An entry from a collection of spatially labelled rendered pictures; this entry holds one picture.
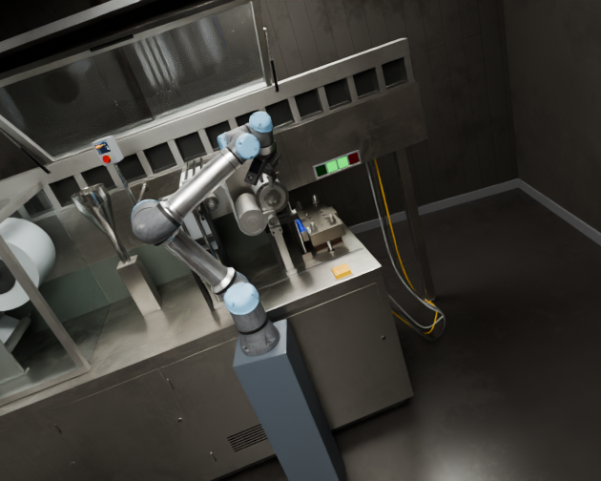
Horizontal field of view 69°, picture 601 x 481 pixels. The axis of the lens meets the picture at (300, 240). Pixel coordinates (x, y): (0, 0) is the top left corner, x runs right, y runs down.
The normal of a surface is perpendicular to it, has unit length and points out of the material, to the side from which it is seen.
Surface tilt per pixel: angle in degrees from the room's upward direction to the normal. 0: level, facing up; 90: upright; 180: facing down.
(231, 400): 90
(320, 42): 90
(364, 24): 90
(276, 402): 90
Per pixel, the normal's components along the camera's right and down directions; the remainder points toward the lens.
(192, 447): 0.21, 0.38
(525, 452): -0.30, -0.85
